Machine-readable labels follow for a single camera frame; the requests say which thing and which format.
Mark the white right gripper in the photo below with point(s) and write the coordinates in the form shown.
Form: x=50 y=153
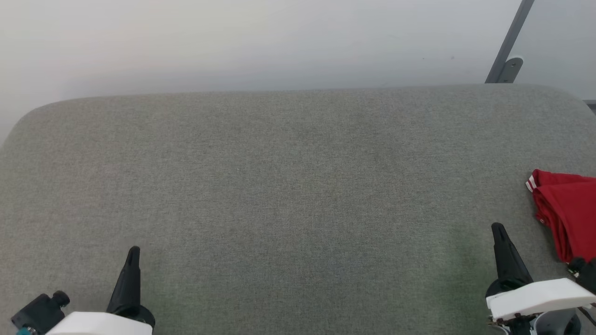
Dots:
x=540 y=298

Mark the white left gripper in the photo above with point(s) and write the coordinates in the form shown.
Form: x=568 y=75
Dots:
x=102 y=323

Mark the red and white basketball jersey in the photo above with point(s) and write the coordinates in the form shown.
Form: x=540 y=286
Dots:
x=570 y=209

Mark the dark grey baseboard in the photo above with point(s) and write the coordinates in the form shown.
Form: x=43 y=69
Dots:
x=591 y=104

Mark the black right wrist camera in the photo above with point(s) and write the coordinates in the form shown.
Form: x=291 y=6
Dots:
x=585 y=274

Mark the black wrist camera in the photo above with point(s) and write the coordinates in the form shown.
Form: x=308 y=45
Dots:
x=585 y=274
x=39 y=311

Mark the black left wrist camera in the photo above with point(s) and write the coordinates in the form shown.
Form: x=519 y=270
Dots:
x=39 y=311

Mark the grey metal post bracket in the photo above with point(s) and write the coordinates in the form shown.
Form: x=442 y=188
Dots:
x=512 y=70

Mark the grey metal post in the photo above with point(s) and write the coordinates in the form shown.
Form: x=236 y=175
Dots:
x=512 y=32

